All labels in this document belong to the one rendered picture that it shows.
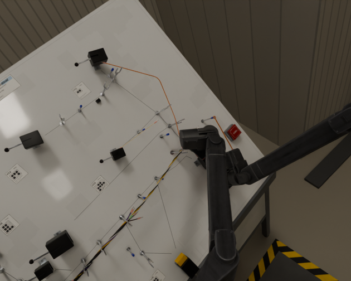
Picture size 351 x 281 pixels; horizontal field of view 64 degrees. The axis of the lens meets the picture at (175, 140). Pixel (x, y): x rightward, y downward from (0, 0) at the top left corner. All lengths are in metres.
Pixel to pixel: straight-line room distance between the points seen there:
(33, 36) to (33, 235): 1.65
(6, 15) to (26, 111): 1.35
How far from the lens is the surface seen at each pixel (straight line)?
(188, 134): 0.91
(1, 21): 2.36
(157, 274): 1.18
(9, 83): 1.11
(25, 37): 2.40
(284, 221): 2.23
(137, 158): 1.09
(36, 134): 0.98
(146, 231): 1.13
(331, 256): 2.19
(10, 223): 1.08
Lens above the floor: 2.05
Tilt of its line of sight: 48 degrees down
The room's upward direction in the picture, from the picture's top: 22 degrees counter-clockwise
